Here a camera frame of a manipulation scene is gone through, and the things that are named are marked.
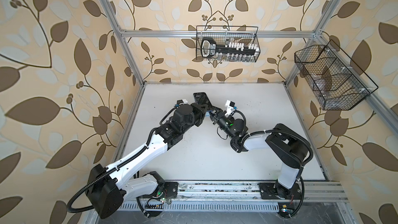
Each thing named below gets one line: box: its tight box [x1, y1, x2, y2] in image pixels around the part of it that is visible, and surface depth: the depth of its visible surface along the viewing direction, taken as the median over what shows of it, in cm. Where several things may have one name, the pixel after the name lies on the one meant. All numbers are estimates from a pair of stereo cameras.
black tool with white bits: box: [200, 37, 261, 61], surface depth 85 cm
